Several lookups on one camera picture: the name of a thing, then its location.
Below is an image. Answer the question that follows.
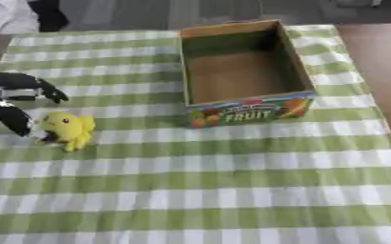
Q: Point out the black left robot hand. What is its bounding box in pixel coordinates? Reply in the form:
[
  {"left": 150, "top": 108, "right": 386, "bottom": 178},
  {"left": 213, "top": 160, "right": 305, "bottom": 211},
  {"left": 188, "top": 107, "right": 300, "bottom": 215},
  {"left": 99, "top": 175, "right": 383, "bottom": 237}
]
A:
[{"left": 0, "top": 71, "right": 71, "bottom": 141}]

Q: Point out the cardboard box with fruit print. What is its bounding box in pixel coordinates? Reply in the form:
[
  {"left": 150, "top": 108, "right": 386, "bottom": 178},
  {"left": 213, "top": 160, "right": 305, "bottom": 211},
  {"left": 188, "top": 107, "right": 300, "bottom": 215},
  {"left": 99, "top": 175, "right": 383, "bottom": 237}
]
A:
[{"left": 176, "top": 18, "right": 319, "bottom": 130}]

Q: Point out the person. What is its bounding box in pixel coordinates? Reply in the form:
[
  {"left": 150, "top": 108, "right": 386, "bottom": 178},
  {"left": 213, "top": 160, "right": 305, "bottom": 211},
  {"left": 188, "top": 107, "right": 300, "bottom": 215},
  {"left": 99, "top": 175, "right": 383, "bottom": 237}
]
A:
[{"left": 0, "top": 0, "right": 71, "bottom": 43}]

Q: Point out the yellow plush toy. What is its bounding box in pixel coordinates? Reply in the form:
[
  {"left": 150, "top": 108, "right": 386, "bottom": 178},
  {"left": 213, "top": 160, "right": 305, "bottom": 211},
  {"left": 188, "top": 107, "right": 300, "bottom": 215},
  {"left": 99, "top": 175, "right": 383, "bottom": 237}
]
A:
[{"left": 35, "top": 111, "right": 97, "bottom": 153}]

